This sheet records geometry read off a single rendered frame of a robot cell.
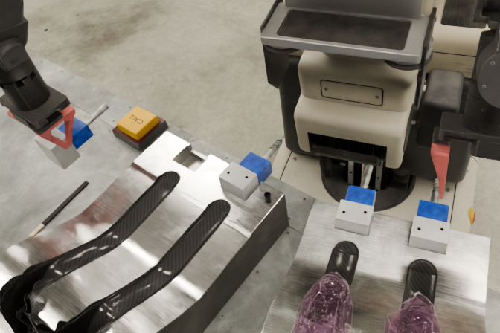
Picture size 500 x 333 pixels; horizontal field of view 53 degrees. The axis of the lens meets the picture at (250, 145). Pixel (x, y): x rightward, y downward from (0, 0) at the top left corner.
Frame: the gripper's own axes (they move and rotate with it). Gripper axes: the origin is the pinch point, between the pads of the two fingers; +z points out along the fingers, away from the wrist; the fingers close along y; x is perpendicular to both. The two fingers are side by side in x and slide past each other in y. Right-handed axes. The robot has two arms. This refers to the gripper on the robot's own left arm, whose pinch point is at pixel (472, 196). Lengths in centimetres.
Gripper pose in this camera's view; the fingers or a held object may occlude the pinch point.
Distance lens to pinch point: 66.9
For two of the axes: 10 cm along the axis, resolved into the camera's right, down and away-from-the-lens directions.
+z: -0.3, 9.1, 4.1
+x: 3.7, -3.7, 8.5
